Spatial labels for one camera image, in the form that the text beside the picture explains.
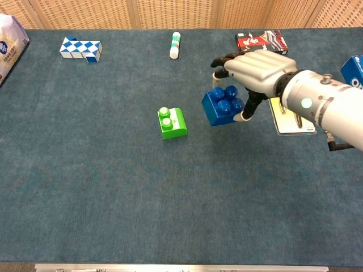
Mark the teal felt table cloth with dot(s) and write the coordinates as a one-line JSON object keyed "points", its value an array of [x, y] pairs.
{"points": [[113, 184]]}

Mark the woven folding screen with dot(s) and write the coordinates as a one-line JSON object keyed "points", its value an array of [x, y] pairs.
{"points": [[175, 14]]}

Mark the yellow razor blister pack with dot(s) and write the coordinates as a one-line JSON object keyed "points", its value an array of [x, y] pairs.
{"points": [[286, 124]]}

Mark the black red printed box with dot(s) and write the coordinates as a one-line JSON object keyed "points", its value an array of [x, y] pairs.
{"points": [[249, 41]]}

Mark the blue cookie box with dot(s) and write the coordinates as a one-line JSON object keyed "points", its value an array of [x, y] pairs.
{"points": [[353, 71]]}

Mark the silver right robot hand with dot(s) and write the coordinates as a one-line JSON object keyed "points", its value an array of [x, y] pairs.
{"points": [[261, 69]]}

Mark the white green glue stick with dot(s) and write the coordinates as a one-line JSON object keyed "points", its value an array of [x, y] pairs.
{"points": [[174, 51]]}

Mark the blue white snake puzzle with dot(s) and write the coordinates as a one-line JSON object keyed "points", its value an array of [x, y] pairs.
{"points": [[80, 48]]}

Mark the blue four-stud building block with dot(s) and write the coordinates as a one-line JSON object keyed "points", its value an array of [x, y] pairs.
{"points": [[214, 112]]}

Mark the green toy block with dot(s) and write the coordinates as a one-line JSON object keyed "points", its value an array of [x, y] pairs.
{"points": [[175, 129]]}

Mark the aluminium rail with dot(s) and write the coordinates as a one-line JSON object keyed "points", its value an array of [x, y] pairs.
{"points": [[181, 267]]}

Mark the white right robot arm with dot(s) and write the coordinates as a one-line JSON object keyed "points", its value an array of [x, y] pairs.
{"points": [[331, 110]]}

